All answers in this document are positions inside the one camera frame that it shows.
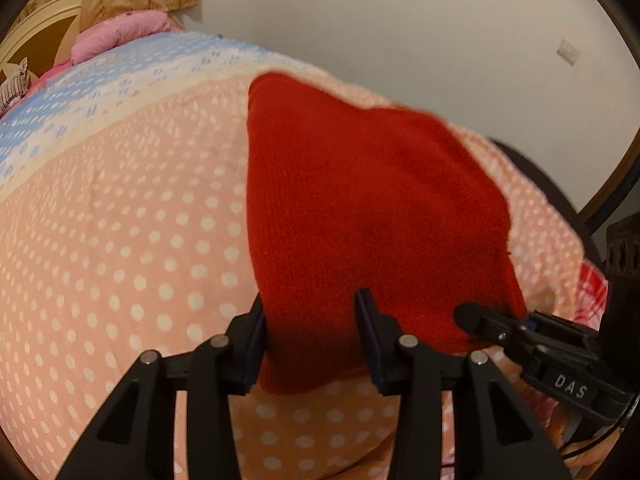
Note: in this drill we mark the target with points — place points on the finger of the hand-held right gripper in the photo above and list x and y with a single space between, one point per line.
560 327
487 322

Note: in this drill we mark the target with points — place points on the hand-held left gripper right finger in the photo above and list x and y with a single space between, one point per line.
369 345

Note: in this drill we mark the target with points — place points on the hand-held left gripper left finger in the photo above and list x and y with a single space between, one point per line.
259 330

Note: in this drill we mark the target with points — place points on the red knitted sweater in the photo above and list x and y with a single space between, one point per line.
360 200

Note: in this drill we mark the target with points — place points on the person's right hand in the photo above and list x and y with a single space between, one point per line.
595 462

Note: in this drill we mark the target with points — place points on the red checked cloth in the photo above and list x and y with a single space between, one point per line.
592 285

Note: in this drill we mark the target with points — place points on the pink and blue dotted bedspread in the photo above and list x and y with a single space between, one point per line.
125 210

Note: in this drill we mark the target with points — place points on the pink pillow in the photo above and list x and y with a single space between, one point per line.
120 32

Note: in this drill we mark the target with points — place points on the striped pillow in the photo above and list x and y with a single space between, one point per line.
12 87

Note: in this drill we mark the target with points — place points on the cream wooden headboard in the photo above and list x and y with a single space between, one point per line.
35 30

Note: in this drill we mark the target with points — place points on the dark wooden bed frame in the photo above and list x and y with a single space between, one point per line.
550 185

